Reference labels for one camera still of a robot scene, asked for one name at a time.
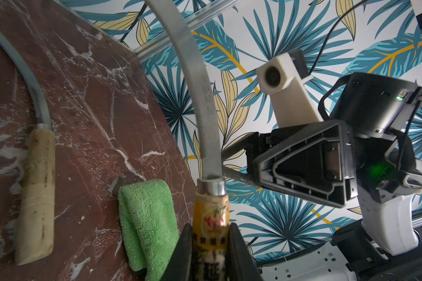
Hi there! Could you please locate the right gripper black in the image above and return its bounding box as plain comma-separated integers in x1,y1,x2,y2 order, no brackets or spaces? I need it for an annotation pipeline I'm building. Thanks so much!
221,120,358,208

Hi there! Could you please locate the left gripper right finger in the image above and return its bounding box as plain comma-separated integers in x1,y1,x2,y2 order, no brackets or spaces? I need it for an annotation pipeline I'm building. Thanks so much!
228,223,262,281

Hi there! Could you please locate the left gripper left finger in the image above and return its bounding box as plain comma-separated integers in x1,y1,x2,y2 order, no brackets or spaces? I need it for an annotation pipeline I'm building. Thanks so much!
161,224,193,281

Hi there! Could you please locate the green rag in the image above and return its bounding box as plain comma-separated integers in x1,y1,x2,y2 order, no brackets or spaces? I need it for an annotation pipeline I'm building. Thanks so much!
118,179,179,281

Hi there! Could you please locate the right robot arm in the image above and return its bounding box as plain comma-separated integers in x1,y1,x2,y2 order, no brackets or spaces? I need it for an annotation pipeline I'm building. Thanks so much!
222,73,422,281

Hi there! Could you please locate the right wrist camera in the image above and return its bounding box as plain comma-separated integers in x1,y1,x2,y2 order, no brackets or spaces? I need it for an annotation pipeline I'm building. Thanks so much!
256,53,323,128

